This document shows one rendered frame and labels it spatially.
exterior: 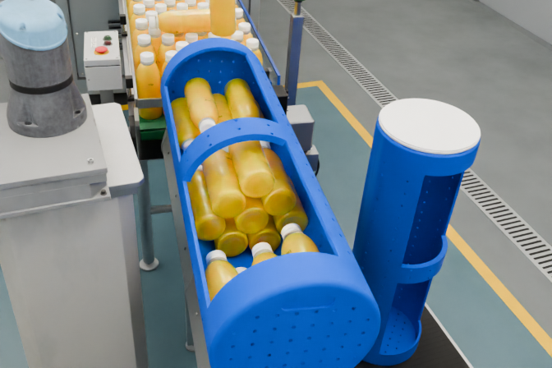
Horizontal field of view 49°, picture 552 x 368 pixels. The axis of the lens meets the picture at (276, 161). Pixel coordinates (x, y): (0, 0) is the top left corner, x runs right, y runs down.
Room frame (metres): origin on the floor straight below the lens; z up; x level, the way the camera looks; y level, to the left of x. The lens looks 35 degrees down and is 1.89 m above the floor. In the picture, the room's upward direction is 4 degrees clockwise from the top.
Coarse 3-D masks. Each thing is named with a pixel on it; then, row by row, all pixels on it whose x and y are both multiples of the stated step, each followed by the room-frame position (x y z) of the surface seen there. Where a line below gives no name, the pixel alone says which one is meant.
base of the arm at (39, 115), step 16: (16, 96) 0.98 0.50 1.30; (32, 96) 0.98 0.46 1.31; (48, 96) 0.99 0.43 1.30; (64, 96) 1.00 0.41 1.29; (80, 96) 1.05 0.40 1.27; (16, 112) 0.98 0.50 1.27; (32, 112) 0.97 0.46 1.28; (48, 112) 0.98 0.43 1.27; (64, 112) 0.99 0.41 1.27; (80, 112) 1.02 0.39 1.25; (16, 128) 0.97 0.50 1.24; (32, 128) 0.96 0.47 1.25; (48, 128) 0.96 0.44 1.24; (64, 128) 0.98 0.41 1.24
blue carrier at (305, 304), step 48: (192, 48) 1.41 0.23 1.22; (240, 48) 1.43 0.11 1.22; (192, 144) 1.04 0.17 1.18; (288, 144) 1.03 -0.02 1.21; (192, 240) 0.81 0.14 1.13; (336, 240) 0.76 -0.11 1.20; (240, 288) 0.64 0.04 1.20; (288, 288) 0.62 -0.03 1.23; (336, 288) 0.64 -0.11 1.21; (240, 336) 0.60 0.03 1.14; (288, 336) 0.62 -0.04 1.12; (336, 336) 0.65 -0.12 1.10
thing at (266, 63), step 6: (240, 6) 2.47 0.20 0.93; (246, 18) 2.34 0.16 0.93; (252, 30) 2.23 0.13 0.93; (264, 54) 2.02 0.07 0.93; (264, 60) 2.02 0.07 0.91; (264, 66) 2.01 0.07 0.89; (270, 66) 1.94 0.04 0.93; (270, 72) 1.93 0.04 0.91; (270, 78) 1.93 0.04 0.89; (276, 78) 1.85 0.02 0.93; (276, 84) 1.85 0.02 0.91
